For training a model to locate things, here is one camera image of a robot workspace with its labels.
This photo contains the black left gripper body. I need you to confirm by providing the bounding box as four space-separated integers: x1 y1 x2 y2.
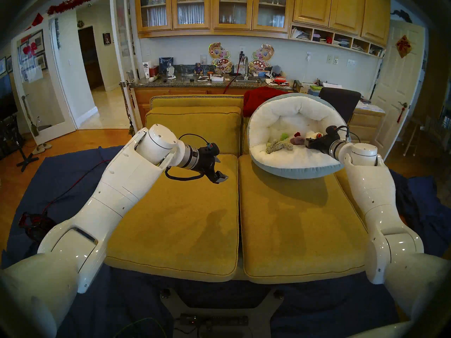
197 143 221 183

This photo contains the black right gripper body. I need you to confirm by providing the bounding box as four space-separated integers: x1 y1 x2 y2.
305 125 341 153

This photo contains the beige fuzzy plush toy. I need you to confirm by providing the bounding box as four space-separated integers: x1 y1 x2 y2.
265 139 294 154

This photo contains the white fluffy dog bed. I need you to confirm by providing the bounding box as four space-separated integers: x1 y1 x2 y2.
247 93 348 180

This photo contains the yellow sofa back cushion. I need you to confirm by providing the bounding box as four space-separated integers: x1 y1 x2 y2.
145 106 243 156

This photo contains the black office chair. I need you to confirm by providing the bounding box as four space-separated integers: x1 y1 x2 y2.
319 87 362 125

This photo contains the wooden desk with drawers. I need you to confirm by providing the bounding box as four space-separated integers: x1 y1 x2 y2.
347 101 386 144

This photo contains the stack of papers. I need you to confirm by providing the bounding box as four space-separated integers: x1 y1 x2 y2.
356 101 385 113

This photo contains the yellow sofa seat cushion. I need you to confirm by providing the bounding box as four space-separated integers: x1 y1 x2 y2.
239 154 369 284
105 154 240 282

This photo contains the red cloth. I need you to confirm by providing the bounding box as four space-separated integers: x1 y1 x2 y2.
243 87 288 118

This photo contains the granite kitchen counter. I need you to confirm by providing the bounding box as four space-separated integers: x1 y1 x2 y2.
130 73 295 107

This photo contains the white panel door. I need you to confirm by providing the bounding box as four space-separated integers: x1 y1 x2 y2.
368 20 426 164

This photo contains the dark blue cloth pile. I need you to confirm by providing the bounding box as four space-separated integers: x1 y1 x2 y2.
388 168 451 258

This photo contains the red diamond door ornament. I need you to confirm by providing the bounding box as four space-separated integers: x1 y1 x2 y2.
396 35 413 59

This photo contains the blue floor cloth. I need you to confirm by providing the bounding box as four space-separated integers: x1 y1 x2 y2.
2 145 400 338

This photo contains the white french door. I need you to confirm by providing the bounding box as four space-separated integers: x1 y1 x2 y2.
110 0 143 137
11 19 77 146

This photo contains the black floor stand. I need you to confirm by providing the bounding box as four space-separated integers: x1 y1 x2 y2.
0 115 40 172

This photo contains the red black floor object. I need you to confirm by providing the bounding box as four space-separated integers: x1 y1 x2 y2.
18 211 57 243

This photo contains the red tinsel garland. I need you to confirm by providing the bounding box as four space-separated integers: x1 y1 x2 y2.
47 0 110 17

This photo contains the black television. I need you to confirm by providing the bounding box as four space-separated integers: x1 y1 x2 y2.
0 73 18 121

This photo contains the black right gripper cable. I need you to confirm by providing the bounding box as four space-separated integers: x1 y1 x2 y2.
336 125 361 144

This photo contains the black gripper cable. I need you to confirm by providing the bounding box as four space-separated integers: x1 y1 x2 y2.
165 133 212 181
336 125 361 144

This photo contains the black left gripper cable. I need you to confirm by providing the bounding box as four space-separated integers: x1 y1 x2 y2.
165 133 212 181

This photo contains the yellow fabric sofa frame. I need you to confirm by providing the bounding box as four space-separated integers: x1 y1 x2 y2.
106 94 370 284

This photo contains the hanging rope leash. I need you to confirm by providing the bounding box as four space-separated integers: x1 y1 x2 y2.
120 81 138 137

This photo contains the cartoon pig wall decoration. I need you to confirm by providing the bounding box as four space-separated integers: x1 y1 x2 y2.
208 42 233 74
249 44 275 74

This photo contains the thin red cable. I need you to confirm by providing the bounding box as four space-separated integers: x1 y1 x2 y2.
42 159 112 215

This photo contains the wooden wall cabinet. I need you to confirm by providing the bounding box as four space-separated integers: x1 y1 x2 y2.
134 0 391 58

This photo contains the grey robot base frame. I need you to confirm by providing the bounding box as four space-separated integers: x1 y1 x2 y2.
160 288 284 338

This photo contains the black wall decoration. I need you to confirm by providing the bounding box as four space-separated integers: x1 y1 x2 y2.
391 9 413 24

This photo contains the thin green cable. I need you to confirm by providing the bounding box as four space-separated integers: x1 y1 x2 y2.
113 317 167 338

